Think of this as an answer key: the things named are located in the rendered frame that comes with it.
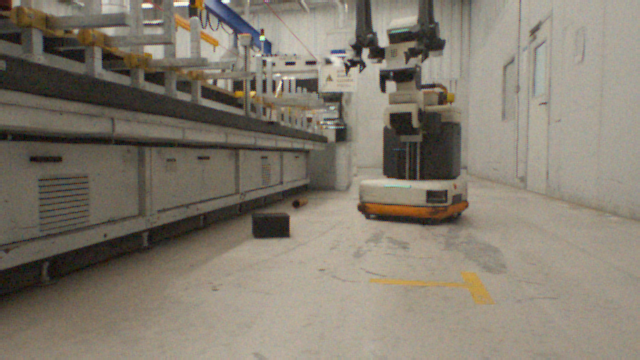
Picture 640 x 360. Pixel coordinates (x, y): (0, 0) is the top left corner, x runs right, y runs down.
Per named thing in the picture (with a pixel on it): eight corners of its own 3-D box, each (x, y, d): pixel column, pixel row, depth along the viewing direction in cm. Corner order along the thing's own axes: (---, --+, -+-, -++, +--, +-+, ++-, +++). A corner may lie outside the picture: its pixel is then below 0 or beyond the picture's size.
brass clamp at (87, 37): (118, 52, 157) (118, 37, 157) (92, 43, 144) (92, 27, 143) (102, 53, 158) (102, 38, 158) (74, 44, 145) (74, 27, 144)
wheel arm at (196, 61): (208, 68, 174) (208, 57, 174) (204, 67, 171) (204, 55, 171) (106, 72, 182) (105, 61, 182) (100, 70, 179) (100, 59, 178)
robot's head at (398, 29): (396, 38, 324) (390, 18, 315) (425, 33, 313) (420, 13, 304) (390, 48, 316) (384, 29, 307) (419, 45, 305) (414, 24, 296)
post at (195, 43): (201, 117, 225) (200, 18, 222) (198, 117, 221) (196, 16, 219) (194, 117, 225) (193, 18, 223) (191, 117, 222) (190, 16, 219)
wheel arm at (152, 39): (176, 47, 149) (176, 34, 149) (171, 44, 146) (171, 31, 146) (59, 52, 157) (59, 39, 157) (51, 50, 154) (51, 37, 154)
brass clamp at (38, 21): (65, 37, 132) (65, 19, 132) (28, 24, 119) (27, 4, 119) (47, 38, 133) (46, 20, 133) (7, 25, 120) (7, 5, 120)
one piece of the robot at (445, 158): (394, 190, 372) (395, 87, 368) (461, 193, 343) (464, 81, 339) (376, 193, 344) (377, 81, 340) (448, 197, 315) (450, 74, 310)
